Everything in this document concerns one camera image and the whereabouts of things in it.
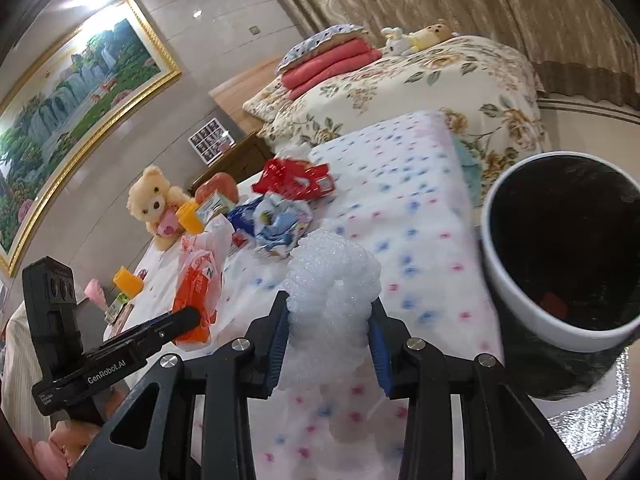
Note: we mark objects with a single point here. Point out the yellow bear plush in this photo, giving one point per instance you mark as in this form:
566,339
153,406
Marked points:
432,34

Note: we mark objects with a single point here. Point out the blue plastic wrapper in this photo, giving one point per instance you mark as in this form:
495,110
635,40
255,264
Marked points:
242,215

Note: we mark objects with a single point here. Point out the orange round object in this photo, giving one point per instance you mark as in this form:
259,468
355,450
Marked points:
217,182

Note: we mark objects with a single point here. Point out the photo collage frame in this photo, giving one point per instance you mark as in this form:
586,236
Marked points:
210,141

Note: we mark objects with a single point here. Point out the pink foam net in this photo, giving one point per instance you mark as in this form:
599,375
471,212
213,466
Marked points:
95,294

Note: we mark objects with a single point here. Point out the red scrap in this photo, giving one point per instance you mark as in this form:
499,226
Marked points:
552,305

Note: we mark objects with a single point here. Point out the silver foil mat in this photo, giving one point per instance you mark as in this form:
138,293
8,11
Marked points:
595,410

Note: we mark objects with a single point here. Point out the teal cloth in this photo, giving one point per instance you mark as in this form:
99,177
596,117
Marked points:
467,165

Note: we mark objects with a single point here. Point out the crumpled white tissue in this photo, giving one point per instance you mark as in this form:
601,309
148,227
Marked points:
295,152

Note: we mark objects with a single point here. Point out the clear plastic bag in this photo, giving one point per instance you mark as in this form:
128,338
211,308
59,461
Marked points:
220,232

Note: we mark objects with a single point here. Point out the red snack wrapper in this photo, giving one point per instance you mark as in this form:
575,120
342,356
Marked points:
290,175

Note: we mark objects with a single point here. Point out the floral bed quilt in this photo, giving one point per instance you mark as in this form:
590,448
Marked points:
410,90

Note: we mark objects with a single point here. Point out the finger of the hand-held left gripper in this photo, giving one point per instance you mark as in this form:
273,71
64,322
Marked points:
165,325

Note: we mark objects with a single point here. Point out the cream teddy bear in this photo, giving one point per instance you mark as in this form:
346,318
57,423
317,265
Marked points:
150,200

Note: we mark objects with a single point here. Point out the white trash bin black bag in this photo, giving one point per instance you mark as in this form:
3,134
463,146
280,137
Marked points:
550,235

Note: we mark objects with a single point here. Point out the floral pillow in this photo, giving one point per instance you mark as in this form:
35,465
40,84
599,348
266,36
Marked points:
270,97

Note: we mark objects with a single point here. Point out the wooden headboard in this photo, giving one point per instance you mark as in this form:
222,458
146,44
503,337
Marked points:
240,95

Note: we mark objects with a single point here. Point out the orange item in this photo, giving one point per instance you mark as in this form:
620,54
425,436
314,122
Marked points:
197,285

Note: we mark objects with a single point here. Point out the white foam net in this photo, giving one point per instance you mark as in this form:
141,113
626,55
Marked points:
330,280

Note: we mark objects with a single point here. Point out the blue white patterned wrapper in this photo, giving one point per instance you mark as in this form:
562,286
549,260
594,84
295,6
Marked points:
282,225

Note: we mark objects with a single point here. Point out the wall switch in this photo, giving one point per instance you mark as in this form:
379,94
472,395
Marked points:
255,29

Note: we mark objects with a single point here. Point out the polka dot pillow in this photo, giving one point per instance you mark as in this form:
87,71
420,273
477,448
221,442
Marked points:
320,40

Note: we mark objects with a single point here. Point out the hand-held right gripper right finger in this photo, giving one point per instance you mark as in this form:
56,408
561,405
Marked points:
380,355

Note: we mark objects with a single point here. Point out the pink garment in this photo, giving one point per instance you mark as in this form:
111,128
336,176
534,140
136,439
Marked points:
42,460

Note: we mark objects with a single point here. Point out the wooden nightstand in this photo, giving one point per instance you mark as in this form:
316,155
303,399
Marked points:
235,160

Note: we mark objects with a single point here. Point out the green white packet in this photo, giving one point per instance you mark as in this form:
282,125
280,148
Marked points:
117,312

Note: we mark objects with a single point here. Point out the green white carton box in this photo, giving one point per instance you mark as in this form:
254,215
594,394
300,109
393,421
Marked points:
216,205

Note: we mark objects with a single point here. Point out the white rabbit plush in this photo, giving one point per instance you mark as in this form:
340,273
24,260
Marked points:
397,44

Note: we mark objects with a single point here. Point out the person's left hand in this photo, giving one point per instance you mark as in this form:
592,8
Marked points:
75,437

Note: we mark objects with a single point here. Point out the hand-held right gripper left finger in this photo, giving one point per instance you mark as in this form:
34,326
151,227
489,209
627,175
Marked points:
280,340

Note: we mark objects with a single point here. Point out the folded red blanket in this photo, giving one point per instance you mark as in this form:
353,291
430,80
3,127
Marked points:
330,67

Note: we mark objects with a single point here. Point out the framed landscape painting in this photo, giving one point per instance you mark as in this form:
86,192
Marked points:
65,110

